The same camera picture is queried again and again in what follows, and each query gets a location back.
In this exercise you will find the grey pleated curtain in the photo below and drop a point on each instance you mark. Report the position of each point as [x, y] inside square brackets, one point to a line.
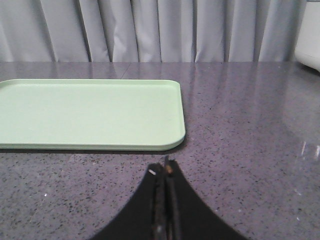
[149, 30]

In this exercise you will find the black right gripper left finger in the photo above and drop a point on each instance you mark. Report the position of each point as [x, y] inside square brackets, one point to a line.
[135, 220]

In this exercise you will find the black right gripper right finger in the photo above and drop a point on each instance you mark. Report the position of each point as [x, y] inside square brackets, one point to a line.
[190, 218]

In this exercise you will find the light green plastic tray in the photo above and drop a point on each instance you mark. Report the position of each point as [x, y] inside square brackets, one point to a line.
[91, 114]

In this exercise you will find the white appliance at table edge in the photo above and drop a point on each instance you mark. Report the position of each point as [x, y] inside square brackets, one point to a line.
[307, 49]

